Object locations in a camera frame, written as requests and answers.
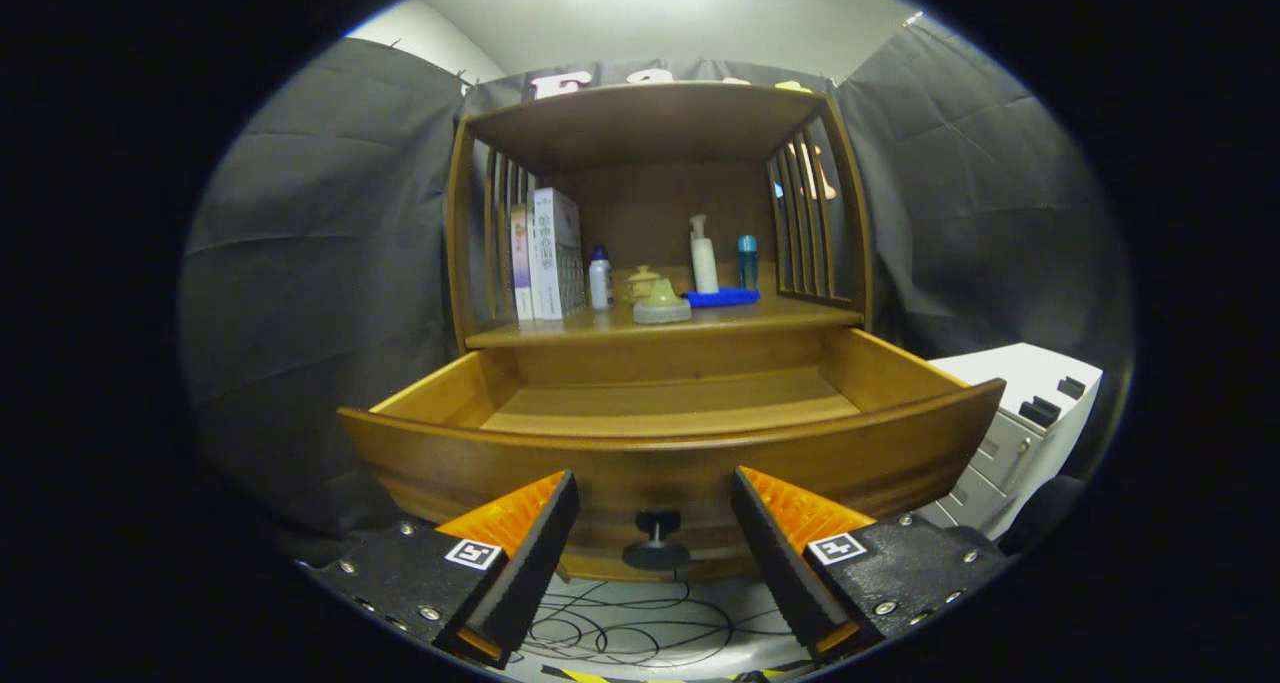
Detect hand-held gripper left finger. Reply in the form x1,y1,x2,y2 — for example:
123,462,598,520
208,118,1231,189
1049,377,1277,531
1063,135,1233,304
297,469,581,670

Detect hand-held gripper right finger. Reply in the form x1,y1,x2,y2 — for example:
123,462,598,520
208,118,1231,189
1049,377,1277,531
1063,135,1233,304
730,466,1011,664

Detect wooden drawer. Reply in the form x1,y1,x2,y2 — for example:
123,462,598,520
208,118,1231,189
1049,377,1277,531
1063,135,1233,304
337,328,1007,582

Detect pale green scrubbing brush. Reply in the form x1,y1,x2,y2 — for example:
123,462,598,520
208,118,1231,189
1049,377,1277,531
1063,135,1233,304
632,278,693,325

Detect wooden countertop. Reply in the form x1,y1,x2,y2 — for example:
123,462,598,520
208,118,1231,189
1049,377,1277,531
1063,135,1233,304
465,293,866,349

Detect white drawer unit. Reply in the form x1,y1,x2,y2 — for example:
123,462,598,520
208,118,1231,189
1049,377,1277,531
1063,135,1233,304
915,343,1104,542

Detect wooden cabinet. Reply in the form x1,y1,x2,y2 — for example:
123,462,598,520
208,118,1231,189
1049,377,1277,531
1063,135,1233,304
445,81,873,356

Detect purple pink book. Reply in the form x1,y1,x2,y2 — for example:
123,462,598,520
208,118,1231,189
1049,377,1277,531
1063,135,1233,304
510,203,534,321

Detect white pump bottle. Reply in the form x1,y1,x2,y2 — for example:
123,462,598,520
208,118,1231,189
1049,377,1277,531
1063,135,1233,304
689,214,719,295

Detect white patterned book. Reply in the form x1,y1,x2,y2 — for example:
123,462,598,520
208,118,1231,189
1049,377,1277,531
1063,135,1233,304
527,187,587,321

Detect black backdrop cloth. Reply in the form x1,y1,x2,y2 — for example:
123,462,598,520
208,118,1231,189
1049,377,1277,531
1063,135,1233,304
180,13,1136,554

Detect black floor cables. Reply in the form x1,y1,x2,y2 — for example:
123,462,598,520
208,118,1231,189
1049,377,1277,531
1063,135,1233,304
520,578,801,669

